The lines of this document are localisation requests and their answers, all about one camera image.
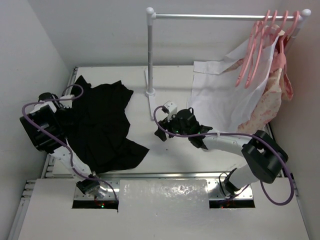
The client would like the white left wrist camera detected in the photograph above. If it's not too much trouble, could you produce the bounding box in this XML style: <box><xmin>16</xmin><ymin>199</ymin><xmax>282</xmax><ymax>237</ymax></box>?
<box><xmin>59</xmin><ymin>94</ymin><xmax>75</xmax><ymax>109</ymax></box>

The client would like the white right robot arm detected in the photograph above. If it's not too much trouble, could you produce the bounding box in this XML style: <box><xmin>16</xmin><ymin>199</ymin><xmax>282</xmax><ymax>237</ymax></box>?
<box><xmin>154</xmin><ymin>105</ymin><xmax>289</xmax><ymax>200</ymax></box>

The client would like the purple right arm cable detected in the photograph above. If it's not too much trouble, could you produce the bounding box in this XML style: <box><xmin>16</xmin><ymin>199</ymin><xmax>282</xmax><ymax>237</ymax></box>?
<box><xmin>152</xmin><ymin>105</ymin><xmax>295</xmax><ymax>205</ymax></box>

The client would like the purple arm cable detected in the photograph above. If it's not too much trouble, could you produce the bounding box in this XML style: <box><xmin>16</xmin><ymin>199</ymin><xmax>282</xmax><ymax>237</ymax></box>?
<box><xmin>21</xmin><ymin>83</ymin><xmax>120</xmax><ymax>201</ymax></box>
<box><xmin>152</xmin><ymin>105</ymin><xmax>295</xmax><ymax>205</ymax></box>

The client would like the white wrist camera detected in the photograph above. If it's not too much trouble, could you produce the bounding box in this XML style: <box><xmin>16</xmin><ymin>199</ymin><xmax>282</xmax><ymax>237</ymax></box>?
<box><xmin>162</xmin><ymin>101</ymin><xmax>178</xmax><ymax>122</ymax></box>
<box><xmin>59</xmin><ymin>94</ymin><xmax>75</xmax><ymax>109</ymax></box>

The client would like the pink floral garment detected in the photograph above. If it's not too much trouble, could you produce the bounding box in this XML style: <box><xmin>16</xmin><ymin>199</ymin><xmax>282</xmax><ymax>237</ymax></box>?
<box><xmin>226</xmin><ymin>23</ymin><xmax>294</xmax><ymax>135</ymax></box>

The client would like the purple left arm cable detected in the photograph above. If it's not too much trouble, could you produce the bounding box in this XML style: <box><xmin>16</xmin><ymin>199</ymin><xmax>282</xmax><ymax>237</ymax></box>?
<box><xmin>21</xmin><ymin>83</ymin><xmax>120</xmax><ymax>201</ymax></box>

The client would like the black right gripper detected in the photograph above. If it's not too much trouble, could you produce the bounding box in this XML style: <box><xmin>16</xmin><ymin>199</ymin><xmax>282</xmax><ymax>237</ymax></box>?
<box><xmin>155</xmin><ymin>110</ymin><xmax>191</xmax><ymax>141</ymax></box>

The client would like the black shirt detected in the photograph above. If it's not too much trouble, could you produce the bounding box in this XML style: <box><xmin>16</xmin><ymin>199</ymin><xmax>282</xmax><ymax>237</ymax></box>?
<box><xmin>65</xmin><ymin>76</ymin><xmax>149</xmax><ymax>174</ymax></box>

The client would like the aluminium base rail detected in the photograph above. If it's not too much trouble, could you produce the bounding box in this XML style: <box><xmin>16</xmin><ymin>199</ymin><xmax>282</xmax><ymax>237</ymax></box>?
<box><xmin>21</xmin><ymin>66</ymin><xmax>300</xmax><ymax>210</ymax></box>

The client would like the white foil cover sheet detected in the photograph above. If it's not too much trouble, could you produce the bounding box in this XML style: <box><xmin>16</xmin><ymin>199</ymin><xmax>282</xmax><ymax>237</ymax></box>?
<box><xmin>118</xmin><ymin>179</ymin><xmax>209</xmax><ymax>214</ymax></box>

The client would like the white metal clothes rack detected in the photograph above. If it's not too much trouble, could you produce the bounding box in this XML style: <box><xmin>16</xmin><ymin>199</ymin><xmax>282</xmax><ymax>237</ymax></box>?
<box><xmin>145</xmin><ymin>7</ymin><xmax>295</xmax><ymax>120</ymax></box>

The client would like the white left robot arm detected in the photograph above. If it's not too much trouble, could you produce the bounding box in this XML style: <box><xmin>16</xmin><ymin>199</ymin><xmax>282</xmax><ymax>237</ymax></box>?
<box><xmin>19</xmin><ymin>92</ymin><xmax>118</xmax><ymax>200</ymax></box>

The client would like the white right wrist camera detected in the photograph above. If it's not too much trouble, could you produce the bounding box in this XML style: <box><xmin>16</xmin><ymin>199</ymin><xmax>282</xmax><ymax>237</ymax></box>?
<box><xmin>162</xmin><ymin>101</ymin><xmax>178</xmax><ymax>122</ymax></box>

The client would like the white shirt on hanger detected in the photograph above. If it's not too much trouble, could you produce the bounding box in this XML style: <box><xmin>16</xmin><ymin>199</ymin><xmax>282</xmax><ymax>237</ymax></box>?
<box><xmin>187</xmin><ymin>24</ymin><xmax>281</xmax><ymax>133</ymax></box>

